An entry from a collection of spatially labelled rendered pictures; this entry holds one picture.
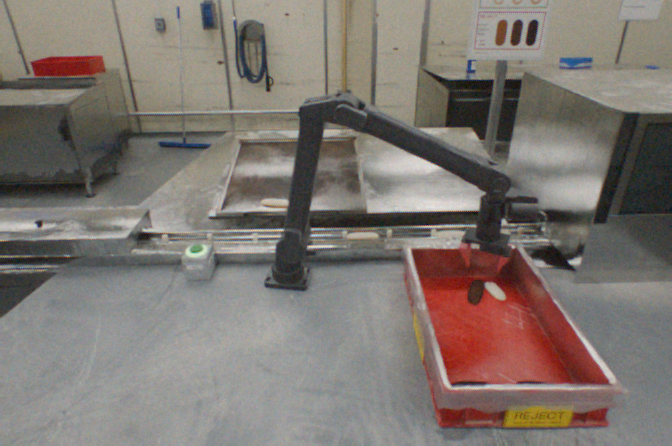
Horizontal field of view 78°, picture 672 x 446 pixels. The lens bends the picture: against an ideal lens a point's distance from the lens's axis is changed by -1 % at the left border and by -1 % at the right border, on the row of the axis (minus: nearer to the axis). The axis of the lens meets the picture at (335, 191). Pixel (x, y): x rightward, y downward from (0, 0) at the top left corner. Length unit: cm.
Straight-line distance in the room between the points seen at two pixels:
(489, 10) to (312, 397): 163
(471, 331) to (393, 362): 21
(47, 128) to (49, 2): 199
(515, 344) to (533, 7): 142
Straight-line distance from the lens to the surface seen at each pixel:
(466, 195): 154
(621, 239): 133
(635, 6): 588
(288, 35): 487
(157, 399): 100
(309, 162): 99
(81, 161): 392
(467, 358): 103
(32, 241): 148
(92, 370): 111
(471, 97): 302
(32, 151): 408
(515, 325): 114
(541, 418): 94
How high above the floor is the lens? 155
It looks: 26 degrees down
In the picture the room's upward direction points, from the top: 1 degrees counter-clockwise
